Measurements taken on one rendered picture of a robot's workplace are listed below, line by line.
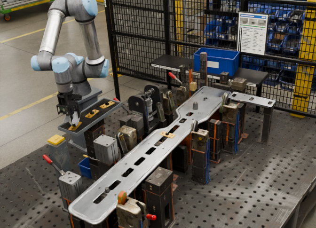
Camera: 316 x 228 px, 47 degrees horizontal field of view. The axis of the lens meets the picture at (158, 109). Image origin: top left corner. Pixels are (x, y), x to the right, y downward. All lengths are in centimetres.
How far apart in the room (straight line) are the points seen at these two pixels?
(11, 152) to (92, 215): 251
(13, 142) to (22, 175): 175
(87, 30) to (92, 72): 28
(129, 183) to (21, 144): 252
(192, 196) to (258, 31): 126
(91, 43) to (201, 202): 109
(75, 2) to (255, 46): 133
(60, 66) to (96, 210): 66
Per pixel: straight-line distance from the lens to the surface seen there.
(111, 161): 187
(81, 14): 205
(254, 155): 242
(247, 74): 271
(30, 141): 412
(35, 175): 242
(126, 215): 155
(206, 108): 229
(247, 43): 274
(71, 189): 173
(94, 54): 219
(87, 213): 163
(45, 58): 186
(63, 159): 188
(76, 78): 231
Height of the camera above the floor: 213
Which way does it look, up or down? 29 degrees down
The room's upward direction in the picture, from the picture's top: 4 degrees counter-clockwise
